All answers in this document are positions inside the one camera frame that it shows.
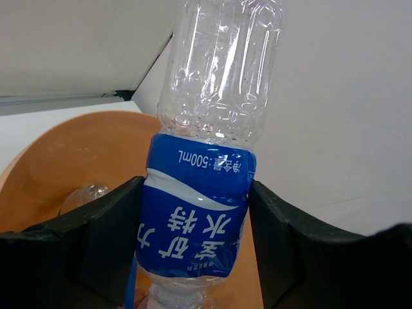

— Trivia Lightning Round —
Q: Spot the orange plastic bin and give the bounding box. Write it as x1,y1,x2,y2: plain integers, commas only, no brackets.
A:
1,111,260,308

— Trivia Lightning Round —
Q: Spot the aluminium table edge rail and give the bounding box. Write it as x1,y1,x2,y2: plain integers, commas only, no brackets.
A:
1,90,135,116

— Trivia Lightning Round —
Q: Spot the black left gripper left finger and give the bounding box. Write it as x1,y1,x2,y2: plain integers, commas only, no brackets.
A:
1,176,144,308

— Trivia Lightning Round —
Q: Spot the clear unlabelled bottle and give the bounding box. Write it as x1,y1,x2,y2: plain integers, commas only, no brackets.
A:
59,183,110,215

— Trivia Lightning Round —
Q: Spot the blue label bottle white neck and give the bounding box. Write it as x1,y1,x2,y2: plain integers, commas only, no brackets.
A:
136,1,283,308

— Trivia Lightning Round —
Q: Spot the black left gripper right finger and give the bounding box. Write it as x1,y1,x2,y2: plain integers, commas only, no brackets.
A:
249,182,411,308

